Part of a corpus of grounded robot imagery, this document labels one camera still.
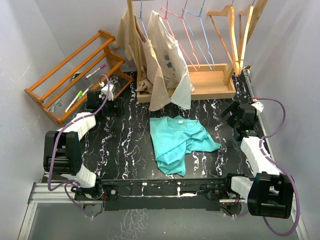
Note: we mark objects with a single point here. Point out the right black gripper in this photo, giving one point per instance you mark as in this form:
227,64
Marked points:
234,105

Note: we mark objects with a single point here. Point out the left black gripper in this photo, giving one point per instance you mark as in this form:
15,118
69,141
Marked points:
116,112

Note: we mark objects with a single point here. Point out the teal t shirt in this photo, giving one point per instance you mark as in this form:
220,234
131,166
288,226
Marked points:
174,138

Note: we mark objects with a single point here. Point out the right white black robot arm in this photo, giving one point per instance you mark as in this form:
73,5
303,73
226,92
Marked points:
270,192

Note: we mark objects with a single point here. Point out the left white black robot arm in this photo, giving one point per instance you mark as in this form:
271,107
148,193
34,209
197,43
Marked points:
62,157

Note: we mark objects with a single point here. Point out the beige t shirt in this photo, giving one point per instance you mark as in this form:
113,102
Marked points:
152,80

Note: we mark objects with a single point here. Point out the white printed t shirt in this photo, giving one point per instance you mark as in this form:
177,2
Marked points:
170,58

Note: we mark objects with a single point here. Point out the blue hanger under beige shirt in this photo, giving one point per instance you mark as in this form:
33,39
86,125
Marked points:
140,17

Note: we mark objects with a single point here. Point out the dark green marker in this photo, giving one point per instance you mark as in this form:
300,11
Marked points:
85,91

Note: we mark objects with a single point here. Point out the green cap marker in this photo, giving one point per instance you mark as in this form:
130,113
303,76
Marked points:
79,94

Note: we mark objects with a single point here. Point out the wooden clothes rack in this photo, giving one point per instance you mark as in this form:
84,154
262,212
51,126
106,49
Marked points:
207,84

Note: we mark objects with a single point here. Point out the purple cap marker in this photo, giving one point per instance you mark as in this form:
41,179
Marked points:
95,71

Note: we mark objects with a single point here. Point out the orange wooden shelf rack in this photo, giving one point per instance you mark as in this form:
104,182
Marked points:
56,89

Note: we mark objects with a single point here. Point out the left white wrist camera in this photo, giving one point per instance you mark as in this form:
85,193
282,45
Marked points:
108,91

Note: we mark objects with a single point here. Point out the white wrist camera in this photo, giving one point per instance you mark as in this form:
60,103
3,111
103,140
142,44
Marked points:
108,91
257,105

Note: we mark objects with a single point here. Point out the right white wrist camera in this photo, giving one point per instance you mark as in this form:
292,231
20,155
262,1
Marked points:
257,105

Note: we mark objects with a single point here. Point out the pink wire hanger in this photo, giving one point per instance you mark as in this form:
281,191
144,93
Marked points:
177,26

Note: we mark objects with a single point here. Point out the blue wire hanger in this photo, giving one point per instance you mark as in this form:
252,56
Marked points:
205,51

